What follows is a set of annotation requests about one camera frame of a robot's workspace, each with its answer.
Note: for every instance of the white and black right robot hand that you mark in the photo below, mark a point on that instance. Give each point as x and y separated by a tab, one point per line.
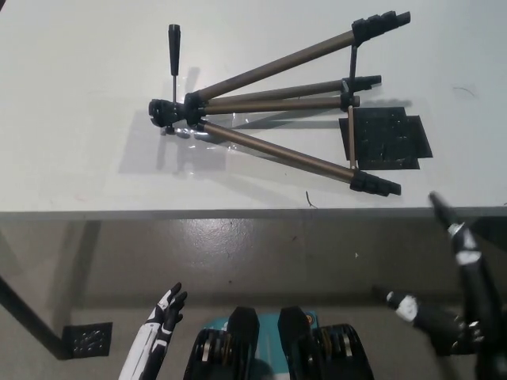
485	340

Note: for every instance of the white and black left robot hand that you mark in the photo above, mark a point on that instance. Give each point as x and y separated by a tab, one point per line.
148	340

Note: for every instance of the bronze and black camera tripod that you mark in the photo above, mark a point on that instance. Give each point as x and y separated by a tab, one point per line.
277	63

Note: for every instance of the black metal table leg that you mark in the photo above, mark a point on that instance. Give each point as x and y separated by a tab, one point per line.
31	321

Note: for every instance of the clear plastic tape patch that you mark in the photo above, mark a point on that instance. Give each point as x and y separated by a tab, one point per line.
158	154

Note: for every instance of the black tape patch on table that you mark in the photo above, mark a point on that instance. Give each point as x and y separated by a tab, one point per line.
388	134

